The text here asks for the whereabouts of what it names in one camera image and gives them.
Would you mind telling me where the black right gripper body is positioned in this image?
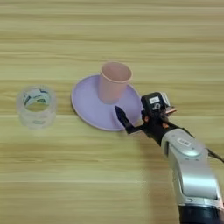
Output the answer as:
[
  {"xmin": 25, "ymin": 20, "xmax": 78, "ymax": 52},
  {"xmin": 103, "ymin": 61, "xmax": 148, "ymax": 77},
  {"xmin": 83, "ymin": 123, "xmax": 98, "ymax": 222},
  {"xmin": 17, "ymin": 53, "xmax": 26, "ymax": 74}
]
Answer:
[{"xmin": 141, "ymin": 109, "xmax": 182, "ymax": 147}]

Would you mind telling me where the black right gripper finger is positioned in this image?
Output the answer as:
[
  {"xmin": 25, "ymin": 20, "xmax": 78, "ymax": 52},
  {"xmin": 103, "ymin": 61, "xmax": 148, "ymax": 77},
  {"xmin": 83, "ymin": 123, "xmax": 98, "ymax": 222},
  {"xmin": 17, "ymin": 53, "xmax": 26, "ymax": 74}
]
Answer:
[{"xmin": 114, "ymin": 105, "xmax": 144, "ymax": 135}]

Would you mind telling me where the small red and blue box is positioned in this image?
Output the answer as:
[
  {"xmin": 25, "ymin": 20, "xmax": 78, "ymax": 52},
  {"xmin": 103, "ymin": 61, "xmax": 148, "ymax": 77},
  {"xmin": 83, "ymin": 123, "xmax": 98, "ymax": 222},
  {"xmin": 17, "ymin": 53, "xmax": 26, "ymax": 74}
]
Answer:
[{"xmin": 160, "ymin": 92, "xmax": 178, "ymax": 116}]

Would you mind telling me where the pink plastic cup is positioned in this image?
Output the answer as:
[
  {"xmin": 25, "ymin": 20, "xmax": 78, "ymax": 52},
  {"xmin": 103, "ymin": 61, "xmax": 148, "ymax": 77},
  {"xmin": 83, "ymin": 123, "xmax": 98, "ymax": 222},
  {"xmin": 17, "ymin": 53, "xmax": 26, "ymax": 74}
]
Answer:
[{"xmin": 97, "ymin": 61, "xmax": 134, "ymax": 105}]

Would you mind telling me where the round purple plate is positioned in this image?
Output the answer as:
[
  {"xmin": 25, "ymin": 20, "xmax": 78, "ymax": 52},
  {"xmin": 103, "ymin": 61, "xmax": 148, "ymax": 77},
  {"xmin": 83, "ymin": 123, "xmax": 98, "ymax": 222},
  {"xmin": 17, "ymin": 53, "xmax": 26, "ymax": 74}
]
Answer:
[{"xmin": 71, "ymin": 74, "xmax": 144, "ymax": 132}]

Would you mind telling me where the clear packing tape roll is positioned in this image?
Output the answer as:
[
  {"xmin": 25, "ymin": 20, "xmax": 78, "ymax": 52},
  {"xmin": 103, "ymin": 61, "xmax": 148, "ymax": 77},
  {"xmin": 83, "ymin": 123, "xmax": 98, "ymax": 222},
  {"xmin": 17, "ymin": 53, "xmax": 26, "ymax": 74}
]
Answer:
[{"xmin": 16, "ymin": 85, "xmax": 58, "ymax": 130}]

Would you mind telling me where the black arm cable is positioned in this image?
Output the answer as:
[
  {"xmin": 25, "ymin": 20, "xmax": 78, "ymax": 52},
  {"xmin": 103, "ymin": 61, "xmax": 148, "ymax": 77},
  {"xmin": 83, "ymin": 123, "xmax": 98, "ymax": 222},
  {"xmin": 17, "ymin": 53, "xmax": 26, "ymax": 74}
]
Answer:
[{"xmin": 174, "ymin": 122, "xmax": 224, "ymax": 164}]

